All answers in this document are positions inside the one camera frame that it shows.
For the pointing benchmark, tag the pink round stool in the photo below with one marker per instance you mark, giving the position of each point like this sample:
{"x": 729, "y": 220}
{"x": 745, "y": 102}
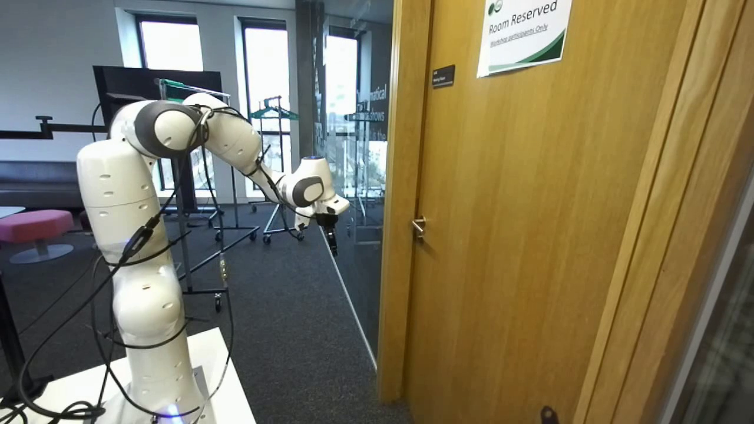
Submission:
{"x": 36, "y": 228}

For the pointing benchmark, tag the green clothes rack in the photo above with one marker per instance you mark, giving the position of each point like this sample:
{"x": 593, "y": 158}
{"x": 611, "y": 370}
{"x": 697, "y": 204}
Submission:
{"x": 274, "y": 112}

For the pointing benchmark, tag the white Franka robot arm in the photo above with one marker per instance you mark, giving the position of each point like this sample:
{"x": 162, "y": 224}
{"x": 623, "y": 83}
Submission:
{"x": 124, "y": 204}

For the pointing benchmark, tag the white robot base table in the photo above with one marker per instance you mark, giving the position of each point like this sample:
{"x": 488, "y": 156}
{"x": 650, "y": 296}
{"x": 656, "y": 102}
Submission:
{"x": 227, "y": 392}

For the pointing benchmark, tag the black door name plate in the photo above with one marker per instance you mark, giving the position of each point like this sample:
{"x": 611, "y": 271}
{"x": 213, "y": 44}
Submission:
{"x": 443, "y": 77}

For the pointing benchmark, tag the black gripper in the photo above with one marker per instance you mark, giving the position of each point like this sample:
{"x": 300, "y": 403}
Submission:
{"x": 328, "y": 222}

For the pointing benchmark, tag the white green room reserved sign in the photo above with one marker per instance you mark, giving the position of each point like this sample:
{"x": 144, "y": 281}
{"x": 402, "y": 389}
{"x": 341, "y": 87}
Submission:
{"x": 521, "y": 36}

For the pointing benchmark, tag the green hanger on pole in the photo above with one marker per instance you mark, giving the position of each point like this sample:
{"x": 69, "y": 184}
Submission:
{"x": 183, "y": 87}

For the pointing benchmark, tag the glass side panel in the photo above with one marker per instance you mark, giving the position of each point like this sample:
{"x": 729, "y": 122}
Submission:
{"x": 721, "y": 339}

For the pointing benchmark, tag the tall window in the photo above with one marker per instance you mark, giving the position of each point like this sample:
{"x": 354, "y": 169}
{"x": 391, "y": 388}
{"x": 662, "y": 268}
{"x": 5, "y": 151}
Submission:
{"x": 267, "y": 72}
{"x": 341, "y": 78}
{"x": 169, "y": 44}

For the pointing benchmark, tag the black monitor screen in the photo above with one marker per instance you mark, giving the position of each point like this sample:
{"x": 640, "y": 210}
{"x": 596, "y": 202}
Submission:
{"x": 119, "y": 83}

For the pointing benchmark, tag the grey sofa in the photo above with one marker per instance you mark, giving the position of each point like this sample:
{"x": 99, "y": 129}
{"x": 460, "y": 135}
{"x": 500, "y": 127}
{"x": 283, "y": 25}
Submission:
{"x": 38, "y": 184}

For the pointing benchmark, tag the black monitor stand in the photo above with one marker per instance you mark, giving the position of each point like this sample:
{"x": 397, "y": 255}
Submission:
{"x": 183, "y": 196}

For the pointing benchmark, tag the glass wall with lettering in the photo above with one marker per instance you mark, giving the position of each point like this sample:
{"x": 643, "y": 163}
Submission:
{"x": 367, "y": 156}

